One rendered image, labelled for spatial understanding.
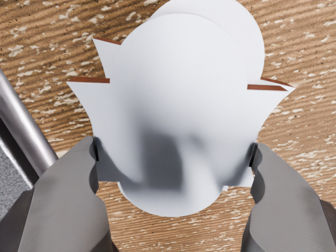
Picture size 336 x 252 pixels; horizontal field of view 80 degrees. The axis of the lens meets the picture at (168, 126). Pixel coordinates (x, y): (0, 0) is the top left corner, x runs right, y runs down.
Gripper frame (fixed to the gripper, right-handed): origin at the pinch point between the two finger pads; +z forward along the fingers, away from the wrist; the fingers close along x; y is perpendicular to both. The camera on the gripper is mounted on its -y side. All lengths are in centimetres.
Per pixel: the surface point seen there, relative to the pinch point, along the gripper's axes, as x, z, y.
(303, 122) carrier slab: 11.0, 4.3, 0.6
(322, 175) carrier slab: 14.9, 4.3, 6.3
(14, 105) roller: -14.5, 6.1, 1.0
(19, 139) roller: -15.0, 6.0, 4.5
